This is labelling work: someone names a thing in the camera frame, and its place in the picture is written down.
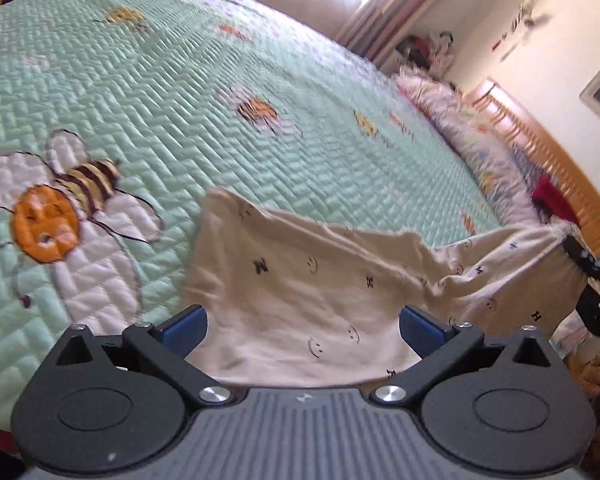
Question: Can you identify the green quilted bee bedspread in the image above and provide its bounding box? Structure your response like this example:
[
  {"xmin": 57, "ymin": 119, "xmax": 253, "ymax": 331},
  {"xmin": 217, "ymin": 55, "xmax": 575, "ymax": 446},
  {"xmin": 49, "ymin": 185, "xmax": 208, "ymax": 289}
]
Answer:
[{"xmin": 0, "ymin": 0, "xmax": 503, "ymax": 429}]

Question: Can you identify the wooden headboard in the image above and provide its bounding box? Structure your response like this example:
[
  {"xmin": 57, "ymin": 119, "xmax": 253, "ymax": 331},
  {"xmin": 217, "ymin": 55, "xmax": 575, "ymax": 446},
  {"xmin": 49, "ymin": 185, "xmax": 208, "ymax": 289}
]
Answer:
[{"xmin": 464, "ymin": 79, "xmax": 600, "ymax": 256}]

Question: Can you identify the cluttered nightstand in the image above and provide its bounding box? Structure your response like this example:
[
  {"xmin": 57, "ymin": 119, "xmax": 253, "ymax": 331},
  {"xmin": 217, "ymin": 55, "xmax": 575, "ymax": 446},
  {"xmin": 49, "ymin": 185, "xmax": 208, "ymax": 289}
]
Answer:
[{"xmin": 396, "ymin": 30, "xmax": 455, "ymax": 79}]

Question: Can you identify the dark red cloth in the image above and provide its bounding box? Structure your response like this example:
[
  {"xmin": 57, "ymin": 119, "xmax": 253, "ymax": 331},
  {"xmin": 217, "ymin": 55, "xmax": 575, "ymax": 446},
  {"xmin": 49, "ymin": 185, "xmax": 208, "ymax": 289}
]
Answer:
[{"xmin": 531, "ymin": 176, "xmax": 579, "ymax": 226}]

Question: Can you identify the floral folded duvet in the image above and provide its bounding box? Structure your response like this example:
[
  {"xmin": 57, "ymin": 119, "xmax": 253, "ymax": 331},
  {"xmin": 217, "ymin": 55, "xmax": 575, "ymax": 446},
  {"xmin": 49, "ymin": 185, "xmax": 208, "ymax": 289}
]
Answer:
[{"xmin": 392, "ymin": 67, "xmax": 540, "ymax": 226}]

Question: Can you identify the beige smiley print baby garment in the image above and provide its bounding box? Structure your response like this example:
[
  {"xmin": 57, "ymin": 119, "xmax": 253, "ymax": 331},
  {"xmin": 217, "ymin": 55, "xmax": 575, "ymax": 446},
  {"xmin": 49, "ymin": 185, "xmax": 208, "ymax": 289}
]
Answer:
[{"xmin": 183, "ymin": 188, "xmax": 586, "ymax": 388}]

